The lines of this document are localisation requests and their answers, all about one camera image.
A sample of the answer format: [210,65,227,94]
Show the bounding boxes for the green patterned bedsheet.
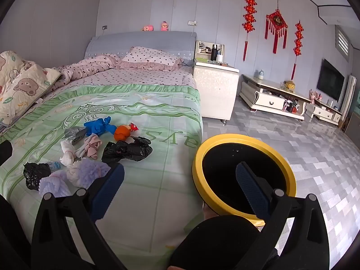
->
[0,86,203,270]

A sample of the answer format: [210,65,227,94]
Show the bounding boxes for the small white cabinet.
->
[305,98,344,124]

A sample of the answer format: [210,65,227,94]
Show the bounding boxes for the yellow round trash bin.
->
[192,134,297,227]

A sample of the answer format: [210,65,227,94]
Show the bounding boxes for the white nightstand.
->
[193,58,240,123]

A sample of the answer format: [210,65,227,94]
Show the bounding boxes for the window vent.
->
[335,25,353,61]

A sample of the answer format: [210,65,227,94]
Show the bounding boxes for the bear print blanket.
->
[0,51,62,126]

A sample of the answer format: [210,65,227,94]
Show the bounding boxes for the blue rubber glove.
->
[84,117,117,136]

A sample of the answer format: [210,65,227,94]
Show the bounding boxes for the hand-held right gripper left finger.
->
[30,163,126,270]

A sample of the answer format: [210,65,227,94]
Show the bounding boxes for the white standing radiator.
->
[339,74,357,124]

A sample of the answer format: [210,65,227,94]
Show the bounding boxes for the orange plastic bag ball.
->
[114,125,133,142]

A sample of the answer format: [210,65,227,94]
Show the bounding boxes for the red diamond tassel decoration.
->
[264,0,289,54]

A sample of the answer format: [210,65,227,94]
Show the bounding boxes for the large black plastic bag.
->
[101,136,153,162]

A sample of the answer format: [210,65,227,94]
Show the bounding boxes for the long red knot decoration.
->
[242,0,258,62]
[291,20,305,81]

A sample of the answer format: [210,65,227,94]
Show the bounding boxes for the lilac fluffy cloth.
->
[67,157,111,187]
[38,171,72,198]

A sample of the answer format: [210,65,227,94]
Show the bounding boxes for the black wall television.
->
[316,58,345,102]

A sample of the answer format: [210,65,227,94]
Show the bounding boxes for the grey upholstered headboard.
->
[85,31,197,67]

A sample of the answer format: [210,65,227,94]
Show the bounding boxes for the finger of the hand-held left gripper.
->
[0,140,13,166]

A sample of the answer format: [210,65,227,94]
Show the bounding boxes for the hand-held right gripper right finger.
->
[236,162,329,270]

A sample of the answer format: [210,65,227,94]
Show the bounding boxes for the pink dotted pillow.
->
[117,46,183,71]

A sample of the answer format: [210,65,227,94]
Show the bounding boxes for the pink dotted quilt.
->
[52,53,121,88]

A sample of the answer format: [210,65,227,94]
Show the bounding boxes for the grey foil packet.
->
[64,126,88,146]

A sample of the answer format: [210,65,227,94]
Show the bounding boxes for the pink cloth bundle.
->
[79,133,102,159]

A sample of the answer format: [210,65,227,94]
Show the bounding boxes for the white TV stand with drawer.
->
[239,74,311,122]

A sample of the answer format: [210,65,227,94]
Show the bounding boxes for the pink dotted bed sheet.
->
[42,66,196,102]

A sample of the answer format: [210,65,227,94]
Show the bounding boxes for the white cloth bundle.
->
[60,140,82,166]

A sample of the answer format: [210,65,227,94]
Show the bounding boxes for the small black plastic bag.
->
[23,162,52,190]

